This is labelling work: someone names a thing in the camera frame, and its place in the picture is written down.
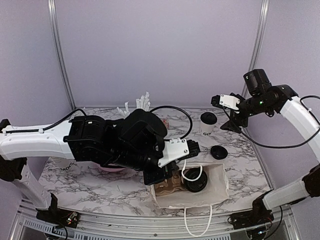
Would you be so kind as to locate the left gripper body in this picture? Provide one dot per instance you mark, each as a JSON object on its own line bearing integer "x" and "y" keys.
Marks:
{"x": 151, "y": 178}

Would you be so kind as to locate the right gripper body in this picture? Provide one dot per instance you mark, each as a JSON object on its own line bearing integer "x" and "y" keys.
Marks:
{"x": 244, "y": 121}

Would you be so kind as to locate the cardboard cup carrier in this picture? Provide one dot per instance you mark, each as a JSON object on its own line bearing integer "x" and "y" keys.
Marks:
{"x": 171, "y": 185}

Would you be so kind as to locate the white paper coffee cup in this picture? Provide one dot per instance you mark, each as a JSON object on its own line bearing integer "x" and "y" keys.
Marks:
{"x": 206, "y": 129}

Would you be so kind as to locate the brown paper bag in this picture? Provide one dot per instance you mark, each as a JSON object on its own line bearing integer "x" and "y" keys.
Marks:
{"x": 214, "y": 193}

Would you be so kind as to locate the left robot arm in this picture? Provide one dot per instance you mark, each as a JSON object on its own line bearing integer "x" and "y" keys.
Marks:
{"x": 137, "y": 142}

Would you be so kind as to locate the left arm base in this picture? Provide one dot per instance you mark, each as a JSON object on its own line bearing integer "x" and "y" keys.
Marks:
{"x": 57, "y": 215}

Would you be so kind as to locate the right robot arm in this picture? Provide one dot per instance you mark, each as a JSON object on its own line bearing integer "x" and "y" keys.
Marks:
{"x": 269, "y": 99}

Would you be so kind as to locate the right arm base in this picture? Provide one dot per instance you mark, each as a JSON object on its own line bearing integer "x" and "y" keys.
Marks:
{"x": 250, "y": 220}

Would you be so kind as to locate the pink plate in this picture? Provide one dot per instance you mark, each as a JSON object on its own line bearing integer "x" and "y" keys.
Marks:
{"x": 112, "y": 169}

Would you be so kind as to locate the red patterned bowl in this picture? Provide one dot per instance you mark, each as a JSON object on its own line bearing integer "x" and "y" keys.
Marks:
{"x": 166, "y": 123}

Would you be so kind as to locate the stack of white paper cups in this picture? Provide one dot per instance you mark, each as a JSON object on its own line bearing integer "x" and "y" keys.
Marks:
{"x": 65, "y": 165}

